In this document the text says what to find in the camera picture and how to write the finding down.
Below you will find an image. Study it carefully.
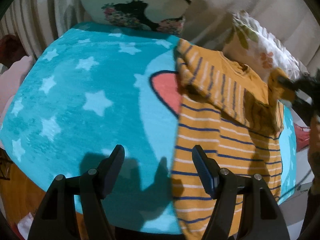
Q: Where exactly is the orange striped child sweater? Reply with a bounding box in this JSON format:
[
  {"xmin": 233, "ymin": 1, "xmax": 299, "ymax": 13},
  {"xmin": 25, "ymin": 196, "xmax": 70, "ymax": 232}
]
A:
[{"xmin": 171, "ymin": 40, "xmax": 284, "ymax": 239}]

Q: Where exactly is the red cloth item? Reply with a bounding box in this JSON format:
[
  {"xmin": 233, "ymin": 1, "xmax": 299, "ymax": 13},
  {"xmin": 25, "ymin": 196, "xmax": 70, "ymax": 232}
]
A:
[{"xmin": 294, "ymin": 123, "xmax": 310, "ymax": 152}]

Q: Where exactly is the white leaf print pillow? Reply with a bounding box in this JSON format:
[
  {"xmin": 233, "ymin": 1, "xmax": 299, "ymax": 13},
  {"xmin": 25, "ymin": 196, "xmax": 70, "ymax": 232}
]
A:
[{"xmin": 222, "ymin": 10, "xmax": 302, "ymax": 82}]

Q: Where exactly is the turquoise star cartoon blanket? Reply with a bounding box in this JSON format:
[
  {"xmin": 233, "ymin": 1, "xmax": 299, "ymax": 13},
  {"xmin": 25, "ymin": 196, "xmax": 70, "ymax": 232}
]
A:
[{"xmin": 1, "ymin": 23, "xmax": 296, "ymax": 235}]

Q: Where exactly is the pink cloth pile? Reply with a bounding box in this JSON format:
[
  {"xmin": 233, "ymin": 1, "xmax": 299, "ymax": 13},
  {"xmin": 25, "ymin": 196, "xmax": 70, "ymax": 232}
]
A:
[{"xmin": 0, "ymin": 56, "xmax": 34, "ymax": 119}]

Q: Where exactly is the cream floral print pillow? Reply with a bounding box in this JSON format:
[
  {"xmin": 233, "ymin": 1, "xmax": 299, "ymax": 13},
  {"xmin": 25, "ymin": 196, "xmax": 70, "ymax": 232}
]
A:
[{"xmin": 80, "ymin": 0, "xmax": 190, "ymax": 36}]

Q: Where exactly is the beige striped curtain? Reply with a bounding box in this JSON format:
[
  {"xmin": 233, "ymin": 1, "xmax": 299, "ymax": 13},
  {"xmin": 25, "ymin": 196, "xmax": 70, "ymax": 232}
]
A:
[{"xmin": 1, "ymin": 0, "xmax": 91, "ymax": 59}]

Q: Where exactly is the orange wooden bed frame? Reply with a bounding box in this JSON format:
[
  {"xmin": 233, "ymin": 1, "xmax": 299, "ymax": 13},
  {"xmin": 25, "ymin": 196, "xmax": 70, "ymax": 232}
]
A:
[{"xmin": 0, "ymin": 163, "xmax": 87, "ymax": 239}]

